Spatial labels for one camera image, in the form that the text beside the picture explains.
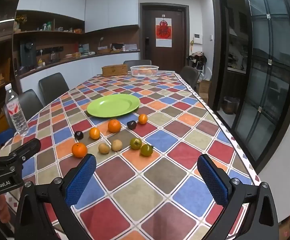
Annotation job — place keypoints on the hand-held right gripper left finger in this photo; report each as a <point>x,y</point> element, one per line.
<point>81,180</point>

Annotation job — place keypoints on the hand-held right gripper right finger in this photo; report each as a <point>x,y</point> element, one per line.
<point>212,177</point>

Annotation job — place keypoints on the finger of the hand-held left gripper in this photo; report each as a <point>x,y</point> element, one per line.
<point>3,135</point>
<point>27,147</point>

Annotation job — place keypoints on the orange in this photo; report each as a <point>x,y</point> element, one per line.
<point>94,133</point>
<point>114,126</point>
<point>143,119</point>
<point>143,67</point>
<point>79,150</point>

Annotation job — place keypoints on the brown longan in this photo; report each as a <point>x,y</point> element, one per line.
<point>116,145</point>
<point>104,148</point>

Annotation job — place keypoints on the dark plum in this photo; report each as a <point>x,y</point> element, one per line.
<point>131,124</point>
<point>78,135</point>

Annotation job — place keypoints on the green tomato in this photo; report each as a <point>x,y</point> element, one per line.
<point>146,150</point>
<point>136,143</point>

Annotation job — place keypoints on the green plate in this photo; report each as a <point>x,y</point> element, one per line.
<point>113,105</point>

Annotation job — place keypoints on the clear water bottle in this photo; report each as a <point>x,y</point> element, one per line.
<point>16,115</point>

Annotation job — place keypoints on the dark grey chair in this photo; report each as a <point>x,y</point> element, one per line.
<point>29,103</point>
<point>53,86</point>
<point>190,75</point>
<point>137,62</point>

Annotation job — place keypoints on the checkered tablecloth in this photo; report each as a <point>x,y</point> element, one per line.
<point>160,175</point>

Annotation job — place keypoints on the small yellow bottle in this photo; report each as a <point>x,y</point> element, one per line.
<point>39,63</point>

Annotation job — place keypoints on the cardboard box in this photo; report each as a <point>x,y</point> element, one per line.
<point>204,91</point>

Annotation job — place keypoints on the glass kettle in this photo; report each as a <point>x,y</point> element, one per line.
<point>53,56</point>

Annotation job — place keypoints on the glass sliding door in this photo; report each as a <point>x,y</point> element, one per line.
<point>265,80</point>

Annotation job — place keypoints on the wicker box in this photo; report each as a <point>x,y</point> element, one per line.
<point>114,70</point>

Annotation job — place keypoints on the yellow flower bunch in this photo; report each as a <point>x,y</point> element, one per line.
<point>20,20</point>

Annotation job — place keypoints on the green bottles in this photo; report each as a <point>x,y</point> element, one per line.
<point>47,26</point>

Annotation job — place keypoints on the dark clothes pile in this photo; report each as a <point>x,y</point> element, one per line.
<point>197,60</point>

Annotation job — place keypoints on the white plastic basket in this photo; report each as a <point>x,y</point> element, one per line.
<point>145,73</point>

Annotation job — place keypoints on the orange package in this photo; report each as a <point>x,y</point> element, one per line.
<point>77,31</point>

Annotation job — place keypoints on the dark brown door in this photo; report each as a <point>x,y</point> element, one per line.
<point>165,57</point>

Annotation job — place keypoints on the red and white door poster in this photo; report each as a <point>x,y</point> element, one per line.
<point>164,32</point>

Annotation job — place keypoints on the wooden wall shelf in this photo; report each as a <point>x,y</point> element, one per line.
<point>59,37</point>

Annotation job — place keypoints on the white wall intercom panel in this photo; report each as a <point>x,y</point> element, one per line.
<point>197,38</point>

